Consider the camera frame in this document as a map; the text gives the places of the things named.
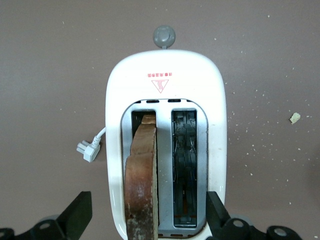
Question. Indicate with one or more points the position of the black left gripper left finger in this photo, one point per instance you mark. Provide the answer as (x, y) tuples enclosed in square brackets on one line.
[(67, 220)]

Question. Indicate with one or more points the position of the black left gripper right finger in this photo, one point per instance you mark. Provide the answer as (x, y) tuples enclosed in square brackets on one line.
[(225, 225)]

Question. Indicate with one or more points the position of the white toaster power plug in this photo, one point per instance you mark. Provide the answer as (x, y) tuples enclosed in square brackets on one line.
[(88, 151)]

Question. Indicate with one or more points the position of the bread slice dark crust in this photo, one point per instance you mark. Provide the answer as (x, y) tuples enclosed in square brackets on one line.
[(140, 175)]

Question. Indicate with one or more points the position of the large bread crumb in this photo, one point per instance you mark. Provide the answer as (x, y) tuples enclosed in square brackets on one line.
[(295, 118)]

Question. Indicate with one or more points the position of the white toaster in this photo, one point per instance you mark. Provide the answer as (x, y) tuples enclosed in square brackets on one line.
[(165, 75)]

